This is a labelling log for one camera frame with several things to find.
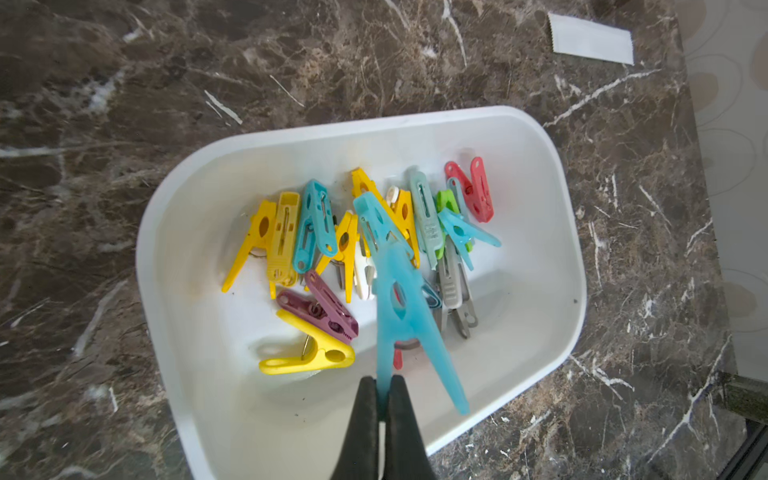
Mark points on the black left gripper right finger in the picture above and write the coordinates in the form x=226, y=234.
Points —
x=405, y=453

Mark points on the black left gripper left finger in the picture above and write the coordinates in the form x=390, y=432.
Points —
x=359, y=454

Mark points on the purple clothespin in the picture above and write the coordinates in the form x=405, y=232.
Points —
x=324, y=310

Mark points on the grey clothespin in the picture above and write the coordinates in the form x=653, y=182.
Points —
x=455, y=292

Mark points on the white clothespin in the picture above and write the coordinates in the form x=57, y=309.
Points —
x=365, y=270

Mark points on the pale teal clothespin bottom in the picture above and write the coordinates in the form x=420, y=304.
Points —
x=426, y=216

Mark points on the dark teal clothespin top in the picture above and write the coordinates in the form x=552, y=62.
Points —
x=461, y=233

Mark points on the green clothespin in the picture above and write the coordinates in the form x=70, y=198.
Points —
x=446, y=199

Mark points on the red clothespin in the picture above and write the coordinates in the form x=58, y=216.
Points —
x=475, y=190
x=400, y=347

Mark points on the yellow clothespin pair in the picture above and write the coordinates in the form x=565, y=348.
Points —
x=324, y=351

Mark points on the white plastic storage box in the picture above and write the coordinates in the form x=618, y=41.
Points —
x=235, y=422

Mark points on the white paper strip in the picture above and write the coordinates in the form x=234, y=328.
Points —
x=582, y=38

